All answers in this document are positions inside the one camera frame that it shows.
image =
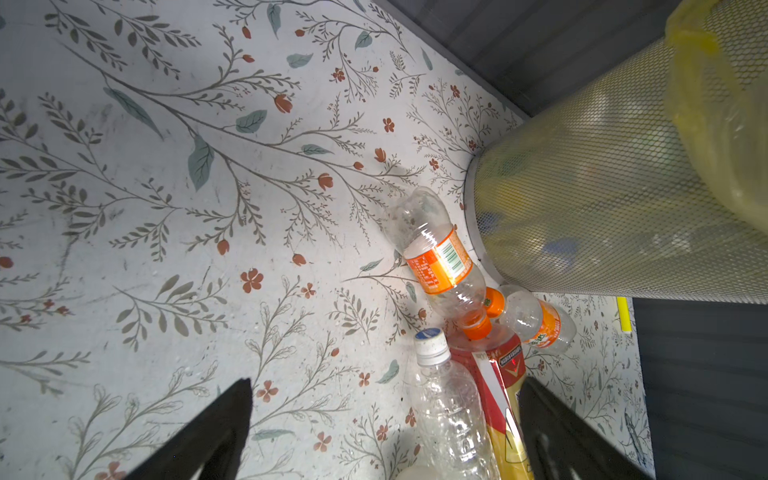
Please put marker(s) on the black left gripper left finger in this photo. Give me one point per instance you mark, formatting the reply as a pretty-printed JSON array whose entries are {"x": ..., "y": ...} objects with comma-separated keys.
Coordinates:
[{"x": 208, "y": 447}]

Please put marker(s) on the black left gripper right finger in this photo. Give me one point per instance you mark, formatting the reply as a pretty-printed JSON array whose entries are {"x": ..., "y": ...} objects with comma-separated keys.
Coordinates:
[{"x": 560, "y": 445}]

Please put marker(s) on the red yellow tea bottle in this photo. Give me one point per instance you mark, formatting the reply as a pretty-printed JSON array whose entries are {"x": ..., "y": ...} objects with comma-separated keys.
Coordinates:
[{"x": 497, "y": 365}]

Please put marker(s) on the mesh waste bin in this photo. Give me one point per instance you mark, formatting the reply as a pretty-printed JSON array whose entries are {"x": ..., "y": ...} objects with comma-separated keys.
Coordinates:
[{"x": 596, "y": 195}]

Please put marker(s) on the yellow bin liner bag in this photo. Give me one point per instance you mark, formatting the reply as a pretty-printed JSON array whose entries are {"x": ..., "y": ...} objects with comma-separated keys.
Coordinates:
[{"x": 721, "y": 124}]

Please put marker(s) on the tall clear blue-cap bottle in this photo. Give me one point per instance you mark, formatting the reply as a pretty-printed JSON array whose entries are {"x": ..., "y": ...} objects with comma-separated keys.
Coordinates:
[{"x": 450, "y": 421}]

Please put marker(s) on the orange label bottle right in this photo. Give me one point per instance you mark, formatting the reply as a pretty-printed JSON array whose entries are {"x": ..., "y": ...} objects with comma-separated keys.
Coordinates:
[{"x": 538, "y": 323}]

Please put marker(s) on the orange label bottle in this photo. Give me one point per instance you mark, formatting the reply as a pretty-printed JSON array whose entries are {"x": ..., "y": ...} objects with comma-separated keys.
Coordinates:
[
  {"x": 538, "y": 323},
  {"x": 420, "y": 229}
]

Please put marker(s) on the yellow highlighter pen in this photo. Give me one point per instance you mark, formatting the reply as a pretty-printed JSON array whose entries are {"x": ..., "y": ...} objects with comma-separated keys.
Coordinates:
[{"x": 624, "y": 315}]

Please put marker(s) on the orange label bottle left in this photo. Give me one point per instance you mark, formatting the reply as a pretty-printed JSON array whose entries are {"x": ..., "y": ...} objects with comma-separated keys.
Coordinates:
[{"x": 420, "y": 229}]

